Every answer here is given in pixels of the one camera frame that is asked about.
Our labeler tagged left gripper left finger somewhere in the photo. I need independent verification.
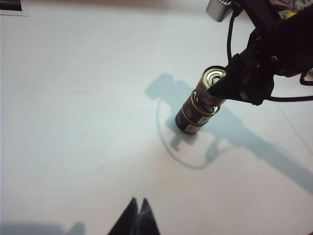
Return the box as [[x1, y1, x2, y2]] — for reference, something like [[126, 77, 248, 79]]
[[107, 197, 139, 235]]

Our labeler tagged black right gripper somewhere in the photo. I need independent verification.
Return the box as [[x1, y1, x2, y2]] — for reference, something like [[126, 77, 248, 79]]
[[207, 30, 278, 106]]

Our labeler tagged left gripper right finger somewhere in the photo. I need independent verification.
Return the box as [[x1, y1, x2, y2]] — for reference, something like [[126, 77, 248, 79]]
[[137, 197, 161, 235]]

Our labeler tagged dark red tin can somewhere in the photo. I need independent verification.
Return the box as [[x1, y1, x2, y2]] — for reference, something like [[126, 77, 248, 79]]
[[175, 111, 204, 135], [201, 65, 230, 105], [181, 91, 221, 123]]

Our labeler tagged crumpled fabric bag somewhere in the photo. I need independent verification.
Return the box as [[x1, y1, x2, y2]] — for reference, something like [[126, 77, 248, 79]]
[[280, 0, 303, 19]]

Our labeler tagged black cable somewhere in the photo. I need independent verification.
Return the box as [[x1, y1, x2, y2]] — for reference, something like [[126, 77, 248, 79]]
[[263, 94, 313, 103], [299, 69, 313, 87], [225, 6, 244, 62]]

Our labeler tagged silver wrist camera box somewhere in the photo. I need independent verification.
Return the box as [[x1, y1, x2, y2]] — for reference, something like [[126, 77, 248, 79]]
[[205, 0, 234, 24]]

